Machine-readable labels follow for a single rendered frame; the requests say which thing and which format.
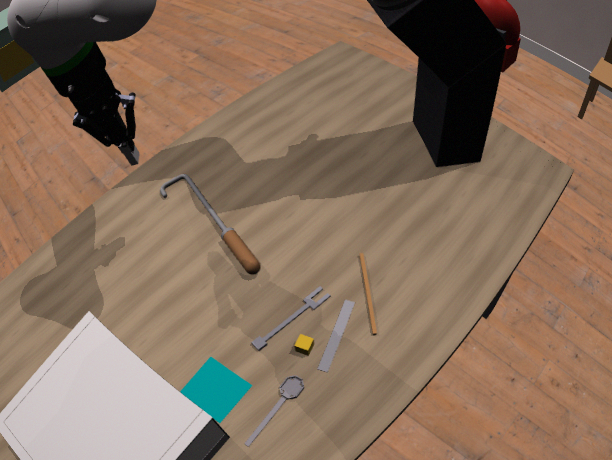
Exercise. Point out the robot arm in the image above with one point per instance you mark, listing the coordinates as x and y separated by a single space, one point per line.
61 35

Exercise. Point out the grey spoon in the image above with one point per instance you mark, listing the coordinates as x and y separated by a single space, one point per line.
290 388

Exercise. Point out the steel hook with wooden handle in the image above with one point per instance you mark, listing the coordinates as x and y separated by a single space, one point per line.
229 235

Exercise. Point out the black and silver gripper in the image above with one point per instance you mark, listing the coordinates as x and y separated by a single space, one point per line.
104 120

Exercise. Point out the yellow block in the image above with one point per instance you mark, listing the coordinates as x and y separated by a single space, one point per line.
304 344

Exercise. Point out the teal square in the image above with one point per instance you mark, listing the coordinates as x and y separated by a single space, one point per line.
216 389

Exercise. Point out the small grey cabinet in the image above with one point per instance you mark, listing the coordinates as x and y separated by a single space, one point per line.
94 399

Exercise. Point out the grey flat bar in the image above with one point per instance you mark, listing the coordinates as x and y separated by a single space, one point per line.
336 336

